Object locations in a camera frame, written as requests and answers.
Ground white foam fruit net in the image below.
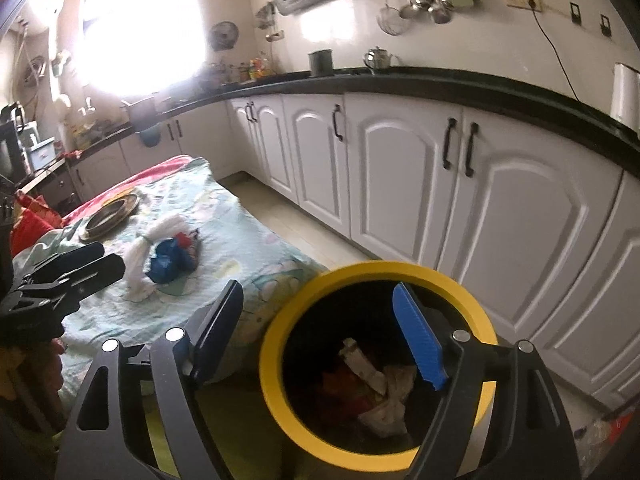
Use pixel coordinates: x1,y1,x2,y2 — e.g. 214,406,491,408
122,214,189,302

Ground blue plastic bag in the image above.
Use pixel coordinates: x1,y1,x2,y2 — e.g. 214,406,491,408
146,233,198,285

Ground yellow rimmed trash bin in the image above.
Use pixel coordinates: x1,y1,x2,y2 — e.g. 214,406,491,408
259,260,498,474

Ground black kitchen countertop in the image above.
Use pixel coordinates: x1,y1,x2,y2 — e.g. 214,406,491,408
64,65,640,179

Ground red floral cloth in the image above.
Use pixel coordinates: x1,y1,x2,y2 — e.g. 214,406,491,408
10,191,64,257

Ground round metal plate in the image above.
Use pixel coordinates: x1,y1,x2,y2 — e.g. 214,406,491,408
79,193,140,243

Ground black microwave oven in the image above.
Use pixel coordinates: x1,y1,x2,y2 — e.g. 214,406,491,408
0,120,26,184

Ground pink blanket underneath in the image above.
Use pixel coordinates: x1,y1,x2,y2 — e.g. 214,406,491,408
63,155,192,226

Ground white lower cabinets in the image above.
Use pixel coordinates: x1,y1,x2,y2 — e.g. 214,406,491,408
72,93,639,400

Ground blue hanging basket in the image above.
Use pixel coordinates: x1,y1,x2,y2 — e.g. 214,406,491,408
138,124,162,148

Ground light blue cartoon blanket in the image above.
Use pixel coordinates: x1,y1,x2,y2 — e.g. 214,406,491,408
1,156,322,411

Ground steel cooking pot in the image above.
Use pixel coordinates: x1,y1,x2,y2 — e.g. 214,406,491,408
120,96,158,131

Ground white electric kettle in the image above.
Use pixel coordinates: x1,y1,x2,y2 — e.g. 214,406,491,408
610,63,640,134

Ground dark metal cup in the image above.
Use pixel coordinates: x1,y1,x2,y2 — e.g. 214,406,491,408
308,49,334,77

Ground small steel teapot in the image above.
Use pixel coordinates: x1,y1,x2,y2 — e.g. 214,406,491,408
362,47,393,74

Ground hanging steel ladle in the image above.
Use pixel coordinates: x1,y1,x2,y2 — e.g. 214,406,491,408
399,0,420,21

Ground wall ventilation fan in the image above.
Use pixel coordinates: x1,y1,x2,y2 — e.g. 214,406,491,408
207,21,240,52

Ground hanging wire strainer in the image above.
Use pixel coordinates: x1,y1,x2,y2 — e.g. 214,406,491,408
376,0,410,37

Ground black power cable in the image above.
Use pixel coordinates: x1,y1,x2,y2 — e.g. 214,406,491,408
529,8,582,103

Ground wall power socket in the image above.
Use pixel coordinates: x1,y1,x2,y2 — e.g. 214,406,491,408
506,0,544,12

